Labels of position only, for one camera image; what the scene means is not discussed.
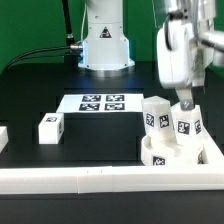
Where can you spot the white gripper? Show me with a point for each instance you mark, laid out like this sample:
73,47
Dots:
181,59

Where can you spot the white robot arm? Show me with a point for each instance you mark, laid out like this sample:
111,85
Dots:
122,32

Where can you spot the white marker sheet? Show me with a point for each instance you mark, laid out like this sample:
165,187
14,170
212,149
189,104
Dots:
100,103

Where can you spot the black vertical pole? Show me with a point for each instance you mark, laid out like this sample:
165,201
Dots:
69,34

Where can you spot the white U-shaped fence wall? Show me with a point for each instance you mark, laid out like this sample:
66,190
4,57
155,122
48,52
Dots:
208,176

